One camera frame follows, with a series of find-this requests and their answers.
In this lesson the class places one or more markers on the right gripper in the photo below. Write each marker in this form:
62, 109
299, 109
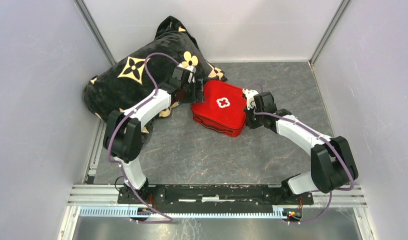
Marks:
249, 123

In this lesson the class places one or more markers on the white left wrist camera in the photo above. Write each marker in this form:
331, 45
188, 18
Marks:
185, 74

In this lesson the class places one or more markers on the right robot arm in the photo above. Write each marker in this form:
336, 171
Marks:
332, 163

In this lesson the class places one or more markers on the black pillow with gold flowers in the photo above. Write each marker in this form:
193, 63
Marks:
132, 79

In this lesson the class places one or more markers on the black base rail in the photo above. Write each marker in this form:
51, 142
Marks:
220, 199

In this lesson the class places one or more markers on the red medicine kit case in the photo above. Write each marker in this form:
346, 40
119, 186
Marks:
223, 108

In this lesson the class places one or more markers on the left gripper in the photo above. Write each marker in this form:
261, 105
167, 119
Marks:
199, 96

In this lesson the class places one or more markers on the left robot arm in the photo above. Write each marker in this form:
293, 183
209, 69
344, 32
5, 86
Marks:
123, 135

